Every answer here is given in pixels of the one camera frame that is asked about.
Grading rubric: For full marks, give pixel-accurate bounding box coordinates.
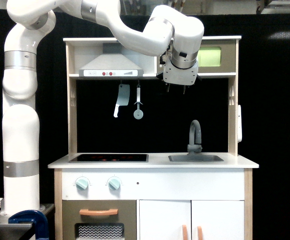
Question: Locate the toy cleaver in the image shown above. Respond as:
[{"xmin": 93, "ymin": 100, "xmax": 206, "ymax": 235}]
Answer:
[{"xmin": 113, "ymin": 84, "xmax": 130, "ymax": 118}]

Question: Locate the right white cabinet door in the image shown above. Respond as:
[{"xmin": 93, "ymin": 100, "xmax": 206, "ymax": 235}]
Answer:
[{"xmin": 191, "ymin": 200, "xmax": 244, "ymax": 240}]

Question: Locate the grey toy sink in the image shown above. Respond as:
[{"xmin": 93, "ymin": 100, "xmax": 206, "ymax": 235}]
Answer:
[{"xmin": 169, "ymin": 154, "xmax": 224, "ymax": 162}]

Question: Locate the left white cabinet door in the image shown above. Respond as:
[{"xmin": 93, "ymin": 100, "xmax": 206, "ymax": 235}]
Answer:
[{"xmin": 139, "ymin": 200, "xmax": 191, "ymax": 240}]

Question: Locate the right mint stove knob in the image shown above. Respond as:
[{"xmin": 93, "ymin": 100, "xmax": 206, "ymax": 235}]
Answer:
[{"xmin": 107, "ymin": 176, "xmax": 121, "ymax": 191}]

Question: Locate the left mint stove knob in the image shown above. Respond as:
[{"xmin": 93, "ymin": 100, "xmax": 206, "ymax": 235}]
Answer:
[{"xmin": 75, "ymin": 176, "xmax": 89, "ymax": 190}]

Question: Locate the mint stove knob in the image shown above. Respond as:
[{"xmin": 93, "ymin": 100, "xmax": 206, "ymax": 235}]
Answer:
[
  {"xmin": 107, "ymin": 176, "xmax": 121, "ymax": 191},
  {"xmin": 75, "ymin": 176, "xmax": 89, "ymax": 190}
]

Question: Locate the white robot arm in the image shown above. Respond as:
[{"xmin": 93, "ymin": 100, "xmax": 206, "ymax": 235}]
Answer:
[{"xmin": 2, "ymin": 0, "xmax": 204, "ymax": 216}]

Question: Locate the oven door with orange handle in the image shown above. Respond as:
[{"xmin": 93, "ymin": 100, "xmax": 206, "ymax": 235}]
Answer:
[{"xmin": 62, "ymin": 200, "xmax": 137, "ymax": 240}]

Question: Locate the blue clamp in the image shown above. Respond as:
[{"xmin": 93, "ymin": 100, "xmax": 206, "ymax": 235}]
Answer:
[{"xmin": 8, "ymin": 210, "xmax": 49, "ymax": 240}]

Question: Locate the white side-mounted holder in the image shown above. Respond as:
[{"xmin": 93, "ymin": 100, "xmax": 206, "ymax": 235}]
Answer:
[{"xmin": 237, "ymin": 105, "xmax": 242, "ymax": 143}]

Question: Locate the black toy stovetop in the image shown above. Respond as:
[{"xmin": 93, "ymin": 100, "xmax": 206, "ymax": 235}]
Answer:
[{"xmin": 70, "ymin": 153, "xmax": 149, "ymax": 163}]

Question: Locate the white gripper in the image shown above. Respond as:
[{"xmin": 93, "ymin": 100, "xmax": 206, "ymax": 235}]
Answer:
[{"xmin": 163, "ymin": 59, "xmax": 198, "ymax": 94}]

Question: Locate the toy pizza cutter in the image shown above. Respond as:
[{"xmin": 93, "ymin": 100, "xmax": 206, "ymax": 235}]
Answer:
[{"xmin": 133, "ymin": 85, "xmax": 144, "ymax": 120}]

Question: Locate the white wooden toy kitchen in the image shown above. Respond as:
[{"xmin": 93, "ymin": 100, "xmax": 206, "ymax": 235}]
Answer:
[{"xmin": 50, "ymin": 36, "xmax": 258, "ymax": 240}]

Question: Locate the grey range hood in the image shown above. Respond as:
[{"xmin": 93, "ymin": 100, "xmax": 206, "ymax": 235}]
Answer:
[{"xmin": 79, "ymin": 43, "xmax": 144, "ymax": 78}]

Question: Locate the grey toy faucet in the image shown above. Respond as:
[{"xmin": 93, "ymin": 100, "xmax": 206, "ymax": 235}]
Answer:
[{"xmin": 187, "ymin": 120, "xmax": 202, "ymax": 155}]

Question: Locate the white cabinet door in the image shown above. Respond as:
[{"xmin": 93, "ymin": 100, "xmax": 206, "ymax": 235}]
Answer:
[
  {"xmin": 139, "ymin": 200, "xmax": 191, "ymax": 240},
  {"xmin": 191, "ymin": 200, "xmax": 244, "ymax": 240}
]

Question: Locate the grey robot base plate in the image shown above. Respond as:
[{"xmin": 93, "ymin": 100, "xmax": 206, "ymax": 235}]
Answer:
[{"xmin": 0, "ymin": 203, "xmax": 55, "ymax": 240}]

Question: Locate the microwave door with orange handle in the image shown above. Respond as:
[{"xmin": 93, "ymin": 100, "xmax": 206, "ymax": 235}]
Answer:
[{"xmin": 197, "ymin": 40, "xmax": 236, "ymax": 74}]

